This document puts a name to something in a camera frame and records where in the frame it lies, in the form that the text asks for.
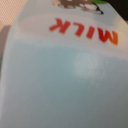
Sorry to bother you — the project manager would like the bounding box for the light blue milk carton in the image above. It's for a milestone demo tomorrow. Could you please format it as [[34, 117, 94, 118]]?
[[0, 0, 128, 128]]

